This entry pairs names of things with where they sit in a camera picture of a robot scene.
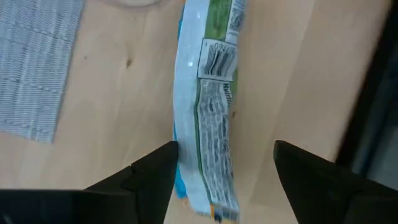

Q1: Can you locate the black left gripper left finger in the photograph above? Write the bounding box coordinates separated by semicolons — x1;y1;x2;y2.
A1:
0;140;179;224

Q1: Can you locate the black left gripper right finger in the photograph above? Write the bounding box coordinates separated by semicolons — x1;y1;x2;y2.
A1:
272;139;398;224

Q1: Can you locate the grey woven mat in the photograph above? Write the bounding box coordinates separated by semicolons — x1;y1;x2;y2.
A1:
0;0;86;144

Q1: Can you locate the black table frame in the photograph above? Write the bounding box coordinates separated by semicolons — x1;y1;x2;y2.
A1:
335;0;398;184

